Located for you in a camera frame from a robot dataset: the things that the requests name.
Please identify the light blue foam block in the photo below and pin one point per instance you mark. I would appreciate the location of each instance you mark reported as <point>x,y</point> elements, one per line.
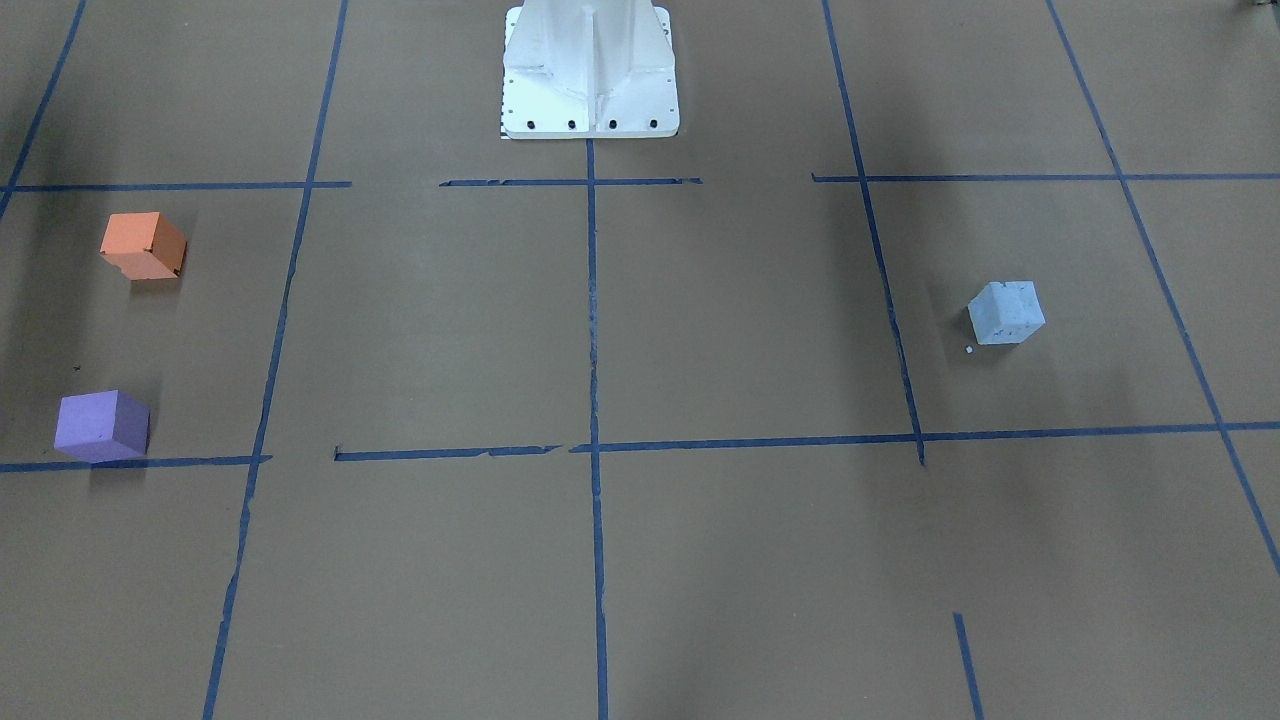
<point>1005,313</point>

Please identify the purple foam block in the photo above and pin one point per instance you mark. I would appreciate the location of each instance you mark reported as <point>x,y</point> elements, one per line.
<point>103,426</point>

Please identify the orange foam block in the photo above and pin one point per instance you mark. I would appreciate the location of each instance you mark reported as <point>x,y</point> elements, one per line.
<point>144,246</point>

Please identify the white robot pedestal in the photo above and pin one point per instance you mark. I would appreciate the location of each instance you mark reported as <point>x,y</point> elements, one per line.
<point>588,69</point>

